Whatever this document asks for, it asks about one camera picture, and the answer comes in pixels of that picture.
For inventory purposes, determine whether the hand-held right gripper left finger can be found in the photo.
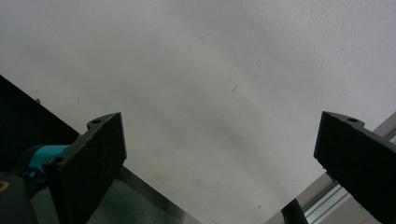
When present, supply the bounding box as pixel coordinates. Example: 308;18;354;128
42;112;128;224

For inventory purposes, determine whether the black and teal object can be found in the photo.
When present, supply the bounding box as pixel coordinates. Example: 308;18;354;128
0;144;70;224

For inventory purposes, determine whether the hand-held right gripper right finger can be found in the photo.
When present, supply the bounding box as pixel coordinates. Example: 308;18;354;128
313;110;396;224

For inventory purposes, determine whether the dark tube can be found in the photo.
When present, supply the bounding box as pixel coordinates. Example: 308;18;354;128
280;198;310;224

